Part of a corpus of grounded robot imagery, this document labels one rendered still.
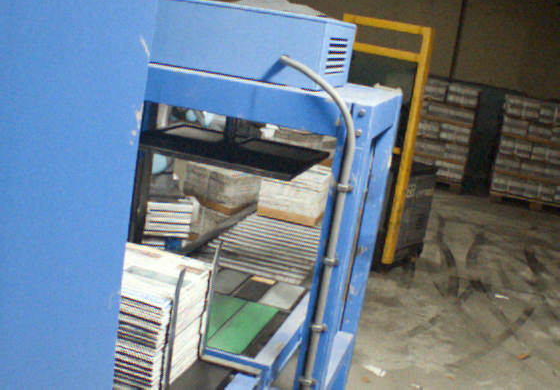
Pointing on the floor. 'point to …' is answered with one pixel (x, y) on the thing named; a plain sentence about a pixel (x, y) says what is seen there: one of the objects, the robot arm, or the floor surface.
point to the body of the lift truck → (408, 234)
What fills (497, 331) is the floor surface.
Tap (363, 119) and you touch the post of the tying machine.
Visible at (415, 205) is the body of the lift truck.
